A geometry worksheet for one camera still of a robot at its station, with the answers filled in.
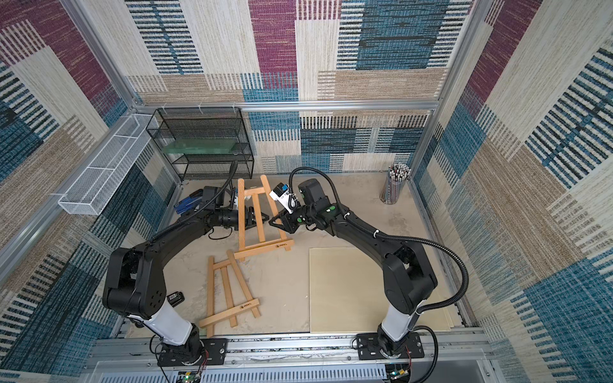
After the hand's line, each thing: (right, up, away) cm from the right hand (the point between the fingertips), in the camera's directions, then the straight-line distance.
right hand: (277, 222), depth 81 cm
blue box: (-43, +6, +28) cm, 51 cm away
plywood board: (+25, -26, +5) cm, 36 cm away
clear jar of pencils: (+46, +17, +16) cm, 51 cm away
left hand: (-4, 0, +4) cm, 6 cm away
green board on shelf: (-33, +29, +16) cm, 47 cm away
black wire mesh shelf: (-33, +40, +21) cm, 56 cm away
